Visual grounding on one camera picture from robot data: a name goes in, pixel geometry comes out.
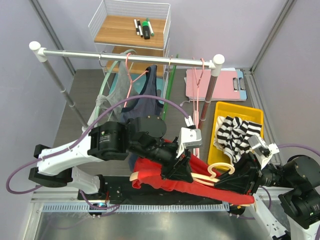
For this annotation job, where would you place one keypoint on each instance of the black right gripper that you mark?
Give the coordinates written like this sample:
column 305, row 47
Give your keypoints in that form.
column 247, row 174

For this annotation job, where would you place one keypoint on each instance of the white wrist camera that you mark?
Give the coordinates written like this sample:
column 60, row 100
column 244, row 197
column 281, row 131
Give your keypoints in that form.
column 188, row 139
column 263, row 151

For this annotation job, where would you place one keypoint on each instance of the grey garment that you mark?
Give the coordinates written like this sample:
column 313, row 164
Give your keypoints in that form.
column 119, row 93

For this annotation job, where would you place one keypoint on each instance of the mint green hanger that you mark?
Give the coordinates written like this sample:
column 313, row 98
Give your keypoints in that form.
column 102, row 88

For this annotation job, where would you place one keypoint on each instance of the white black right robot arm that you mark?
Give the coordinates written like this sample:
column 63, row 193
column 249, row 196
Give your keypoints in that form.
column 301, row 203

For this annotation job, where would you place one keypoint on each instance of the white slotted cable duct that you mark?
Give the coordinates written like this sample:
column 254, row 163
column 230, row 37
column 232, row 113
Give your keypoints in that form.
column 82, row 207

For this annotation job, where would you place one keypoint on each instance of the silver clothes rack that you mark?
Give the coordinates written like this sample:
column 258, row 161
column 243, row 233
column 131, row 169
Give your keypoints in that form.
column 214, row 65

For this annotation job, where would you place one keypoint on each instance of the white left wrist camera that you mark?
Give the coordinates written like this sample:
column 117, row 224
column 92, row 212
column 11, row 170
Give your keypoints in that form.
column 188, row 139

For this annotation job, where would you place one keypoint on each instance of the white wire shelf basket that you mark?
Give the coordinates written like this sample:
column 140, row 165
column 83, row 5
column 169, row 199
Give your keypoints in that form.
column 113, row 30

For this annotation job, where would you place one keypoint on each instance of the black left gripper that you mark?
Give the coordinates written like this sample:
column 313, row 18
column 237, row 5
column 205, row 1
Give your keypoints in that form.
column 179, row 169

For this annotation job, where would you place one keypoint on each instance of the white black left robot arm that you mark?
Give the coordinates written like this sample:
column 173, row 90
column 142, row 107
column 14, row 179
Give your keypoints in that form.
column 141, row 136

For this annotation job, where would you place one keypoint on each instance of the white tank top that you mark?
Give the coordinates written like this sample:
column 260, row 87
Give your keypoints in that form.
column 220, row 137

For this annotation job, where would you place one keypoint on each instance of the red t-shirt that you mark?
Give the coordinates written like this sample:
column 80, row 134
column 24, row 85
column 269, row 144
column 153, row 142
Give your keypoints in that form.
column 156, row 153

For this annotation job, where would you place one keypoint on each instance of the black white marker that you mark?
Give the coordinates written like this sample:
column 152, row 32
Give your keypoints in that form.
column 140, row 28
column 136, row 27

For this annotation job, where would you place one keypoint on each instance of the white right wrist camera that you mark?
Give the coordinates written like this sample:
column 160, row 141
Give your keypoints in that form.
column 263, row 151

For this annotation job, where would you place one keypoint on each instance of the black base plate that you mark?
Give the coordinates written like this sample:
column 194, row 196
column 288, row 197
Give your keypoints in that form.
column 149, row 189

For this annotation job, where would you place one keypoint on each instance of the green highlighter marker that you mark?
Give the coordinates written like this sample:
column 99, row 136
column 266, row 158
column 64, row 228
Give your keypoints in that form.
column 146, row 30

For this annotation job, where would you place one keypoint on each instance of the pink clipboard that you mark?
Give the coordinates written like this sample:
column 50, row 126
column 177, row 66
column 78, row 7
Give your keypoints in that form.
column 223, row 89

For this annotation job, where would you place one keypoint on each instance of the teal folder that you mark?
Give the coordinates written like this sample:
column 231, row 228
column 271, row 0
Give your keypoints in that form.
column 138, row 85

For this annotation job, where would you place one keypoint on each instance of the green plastic hanger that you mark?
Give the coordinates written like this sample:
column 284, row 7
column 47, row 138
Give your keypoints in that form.
column 171, row 77

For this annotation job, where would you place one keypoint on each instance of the wooden hanger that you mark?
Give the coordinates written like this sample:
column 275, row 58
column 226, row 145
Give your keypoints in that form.
column 212, row 175

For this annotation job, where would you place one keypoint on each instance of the yellow plastic tray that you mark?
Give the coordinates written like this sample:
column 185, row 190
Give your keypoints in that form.
column 224, row 109

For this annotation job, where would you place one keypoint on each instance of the green capped marker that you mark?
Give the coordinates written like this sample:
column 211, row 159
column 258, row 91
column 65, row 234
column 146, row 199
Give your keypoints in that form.
column 150, row 27

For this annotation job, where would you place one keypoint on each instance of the black white striped top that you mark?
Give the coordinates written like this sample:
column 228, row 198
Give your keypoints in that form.
column 238, row 132

